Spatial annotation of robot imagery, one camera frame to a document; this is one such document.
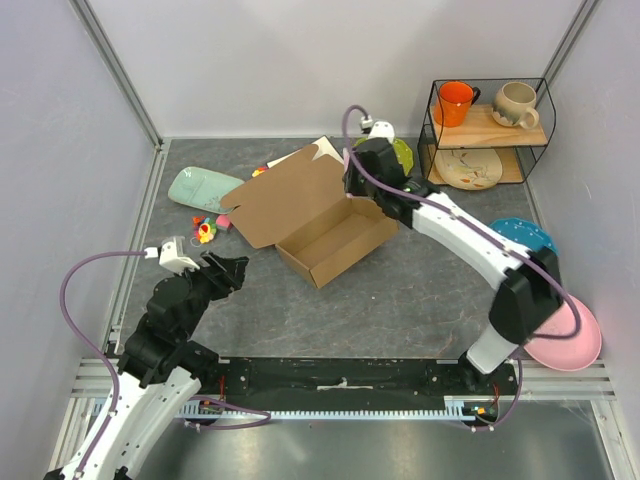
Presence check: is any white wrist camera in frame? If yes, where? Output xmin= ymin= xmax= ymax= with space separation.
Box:
xmin=159 ymin=236 xmax=200 ymax=275
xmin=360 ymin=115 xmax=396 ymax=143

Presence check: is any green polka dot plate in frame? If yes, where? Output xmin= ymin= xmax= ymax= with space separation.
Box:
xmin=353 ymin=137 xmax=414 ymax=176

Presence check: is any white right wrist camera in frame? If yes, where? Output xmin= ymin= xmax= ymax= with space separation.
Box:
xmin=360 ymin=115 xmax=396 ymax=143

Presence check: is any beige ceramic mug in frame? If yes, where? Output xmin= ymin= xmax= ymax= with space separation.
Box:
xmin=492 ymin=81 xmax=540 ymax=130

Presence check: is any black wire wooden shelf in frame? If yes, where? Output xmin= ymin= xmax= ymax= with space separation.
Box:
xmin=418 ymin=77 xmax=556 ymax=186

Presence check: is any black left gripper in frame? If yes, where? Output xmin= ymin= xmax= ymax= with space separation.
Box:
xmin=172 ymin=249 xmax=249 ymax=340

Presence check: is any brown cardboard box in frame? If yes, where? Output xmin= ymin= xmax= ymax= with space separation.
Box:
xmin=221 ymin=153 xmax=399 ymax=289

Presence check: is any blue polka dot plate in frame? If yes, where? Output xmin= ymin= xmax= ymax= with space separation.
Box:
xmin=489 ymin=217 xmax=558 ymax=256

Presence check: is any colourful flower plush toy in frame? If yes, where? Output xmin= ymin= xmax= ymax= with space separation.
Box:
xmin=252 ymin=167 xmax=269 ymax=178

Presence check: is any grey slotted cable duct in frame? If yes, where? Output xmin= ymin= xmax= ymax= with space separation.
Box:
xmin=175 ymin=400 xmax=474 ymax=421

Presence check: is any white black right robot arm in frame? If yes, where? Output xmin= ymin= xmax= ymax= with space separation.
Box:
xmin=343 ymin=138 xmax=566 ymax=394

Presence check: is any mint green rectangular tray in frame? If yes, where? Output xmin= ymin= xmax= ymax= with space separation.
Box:
xmin=168 ymin=166 xmax=244 ymax=214

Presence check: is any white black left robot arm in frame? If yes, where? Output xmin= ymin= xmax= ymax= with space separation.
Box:
xmin=46 ymin=252 xmax=249 ymax=479

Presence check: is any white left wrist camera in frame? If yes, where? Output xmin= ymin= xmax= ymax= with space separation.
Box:
xmin=159 ymin=236 xmax=200 ymax=275

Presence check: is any rainbow flower keychain toy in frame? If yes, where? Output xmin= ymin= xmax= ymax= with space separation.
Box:
xmin=190 ymin=216 xmax=217 ymax=247

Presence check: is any cream floral oval plate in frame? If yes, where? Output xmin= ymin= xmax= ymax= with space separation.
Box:
xmin=435 ymin=149 xmax=503 ymax=191

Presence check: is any pink round plate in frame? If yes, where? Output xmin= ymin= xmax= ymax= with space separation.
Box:
xmin=524 ymin=296 xmax=602 ymax=372

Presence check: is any pink eraser block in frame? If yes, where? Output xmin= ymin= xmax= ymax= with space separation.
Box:
xmin=215 ymin=215 xmax=233 ymax=232

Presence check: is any white square plate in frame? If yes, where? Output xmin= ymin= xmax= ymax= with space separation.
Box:
xmin=266 ymin=136 xmax=343 ymax=168

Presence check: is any orange mug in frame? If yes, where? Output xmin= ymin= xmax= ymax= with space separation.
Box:
xmin=434 ymin=81 xmax=481 ymax=128

